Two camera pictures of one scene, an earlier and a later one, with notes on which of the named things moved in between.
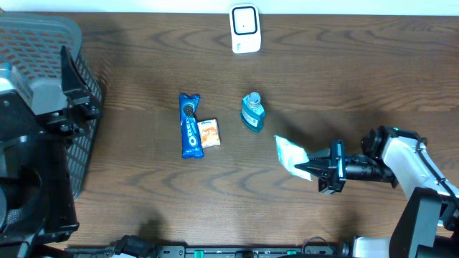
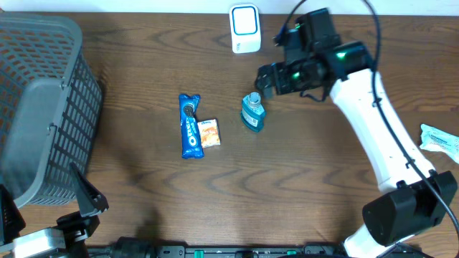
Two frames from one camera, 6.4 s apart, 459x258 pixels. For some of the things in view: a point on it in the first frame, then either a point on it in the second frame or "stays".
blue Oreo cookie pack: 191,141 stays
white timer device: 245,28 stays
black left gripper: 72,117 to 78,226
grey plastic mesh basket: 31,72 stays
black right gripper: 336,174 to 278,70
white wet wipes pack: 290,155 to 435,139
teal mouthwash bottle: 253,113 stays
